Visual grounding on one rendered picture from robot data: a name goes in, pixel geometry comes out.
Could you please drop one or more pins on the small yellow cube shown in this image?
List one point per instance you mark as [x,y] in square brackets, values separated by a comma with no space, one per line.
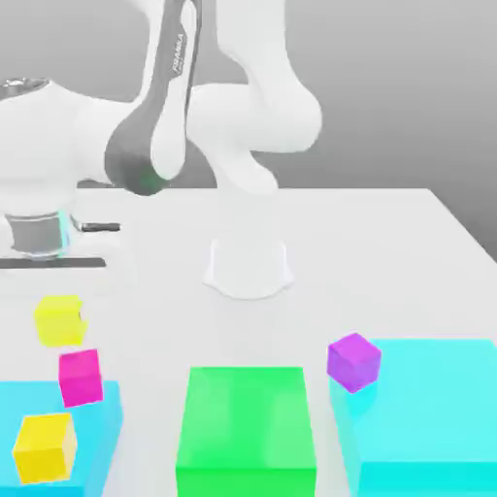
[58,322]
[40,450]

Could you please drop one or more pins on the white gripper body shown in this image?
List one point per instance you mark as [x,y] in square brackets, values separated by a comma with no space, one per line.
[46,263]

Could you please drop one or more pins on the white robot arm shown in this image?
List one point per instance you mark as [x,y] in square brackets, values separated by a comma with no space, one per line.
[271,116]

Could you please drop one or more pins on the large green box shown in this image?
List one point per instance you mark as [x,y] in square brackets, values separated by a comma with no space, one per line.
[244,419]

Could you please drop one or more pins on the large cyan box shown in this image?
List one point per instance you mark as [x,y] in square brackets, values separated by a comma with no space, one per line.
[103,431]
[431,407]

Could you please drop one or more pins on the small magenta cube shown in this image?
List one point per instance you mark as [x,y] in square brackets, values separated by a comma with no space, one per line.
[79,378]

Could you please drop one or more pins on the small purple cube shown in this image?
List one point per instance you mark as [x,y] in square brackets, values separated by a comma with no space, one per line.
[351,363]

